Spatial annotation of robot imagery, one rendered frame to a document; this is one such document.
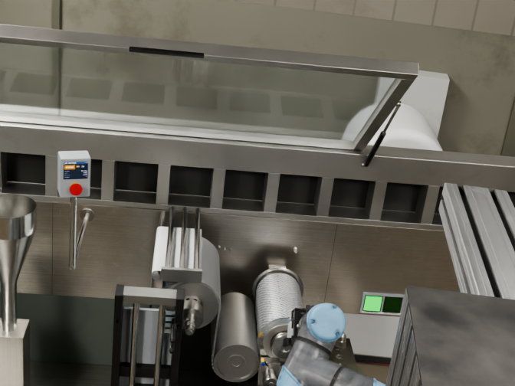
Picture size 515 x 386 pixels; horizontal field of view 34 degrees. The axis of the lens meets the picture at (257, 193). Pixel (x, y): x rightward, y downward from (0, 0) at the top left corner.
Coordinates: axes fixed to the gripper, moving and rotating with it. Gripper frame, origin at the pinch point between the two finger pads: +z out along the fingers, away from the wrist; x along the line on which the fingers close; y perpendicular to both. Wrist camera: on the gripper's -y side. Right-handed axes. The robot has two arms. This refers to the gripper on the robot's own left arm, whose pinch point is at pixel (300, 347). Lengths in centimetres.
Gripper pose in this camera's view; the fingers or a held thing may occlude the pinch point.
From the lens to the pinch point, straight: 199.3
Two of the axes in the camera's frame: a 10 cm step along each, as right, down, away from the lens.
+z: -1.1, 2.6, 9.6
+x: -9.9, -0.7, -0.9
